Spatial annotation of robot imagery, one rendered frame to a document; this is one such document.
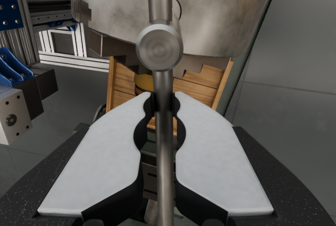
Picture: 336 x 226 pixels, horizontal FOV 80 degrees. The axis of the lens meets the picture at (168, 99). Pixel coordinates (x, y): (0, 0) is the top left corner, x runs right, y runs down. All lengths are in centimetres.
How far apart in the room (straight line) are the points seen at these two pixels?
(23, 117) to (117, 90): 29
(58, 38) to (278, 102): 165
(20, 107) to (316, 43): 160
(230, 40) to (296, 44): 133
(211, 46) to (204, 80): 37
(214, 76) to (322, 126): 142
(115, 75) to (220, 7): 50
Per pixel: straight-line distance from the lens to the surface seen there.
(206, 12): 25
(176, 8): 25
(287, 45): 159
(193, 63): 39
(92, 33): 34
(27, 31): 91
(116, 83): 71
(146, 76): 39
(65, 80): 202
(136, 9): 25
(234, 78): 101
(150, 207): 112
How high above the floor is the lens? 147
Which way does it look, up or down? 61 degrees down
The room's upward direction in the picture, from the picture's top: 157 degrees counter-clockwise
